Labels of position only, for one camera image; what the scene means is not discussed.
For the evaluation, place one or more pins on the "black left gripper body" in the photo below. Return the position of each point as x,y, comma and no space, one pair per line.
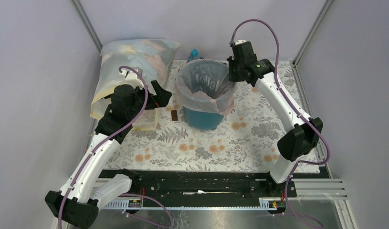
140,98

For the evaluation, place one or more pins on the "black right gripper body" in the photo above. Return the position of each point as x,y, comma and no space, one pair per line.
235,68

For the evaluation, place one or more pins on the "pink plastic trash bag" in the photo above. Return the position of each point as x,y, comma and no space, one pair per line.
204,86

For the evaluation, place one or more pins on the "teal plastic trash bin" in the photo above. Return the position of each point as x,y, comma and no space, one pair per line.
202,120

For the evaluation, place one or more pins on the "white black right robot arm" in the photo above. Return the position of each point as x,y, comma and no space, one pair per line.
301,130

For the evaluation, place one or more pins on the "small brown wooden block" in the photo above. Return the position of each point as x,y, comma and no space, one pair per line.
174,115

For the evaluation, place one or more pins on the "large translucent yellow-trimmed bag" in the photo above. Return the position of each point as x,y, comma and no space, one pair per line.
151,57

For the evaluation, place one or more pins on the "blue toy figure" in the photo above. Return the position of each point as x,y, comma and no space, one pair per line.
194,55

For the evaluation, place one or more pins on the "floral patterned table mat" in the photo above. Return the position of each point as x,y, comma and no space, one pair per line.
245,141

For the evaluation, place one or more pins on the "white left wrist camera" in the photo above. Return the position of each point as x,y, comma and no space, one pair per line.
131,77

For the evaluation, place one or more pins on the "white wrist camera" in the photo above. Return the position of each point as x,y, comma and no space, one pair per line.
131,77
232,43

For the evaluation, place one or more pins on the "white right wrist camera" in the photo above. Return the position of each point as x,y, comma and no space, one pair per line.
232,43

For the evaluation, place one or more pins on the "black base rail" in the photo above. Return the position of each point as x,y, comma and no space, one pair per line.
234,190

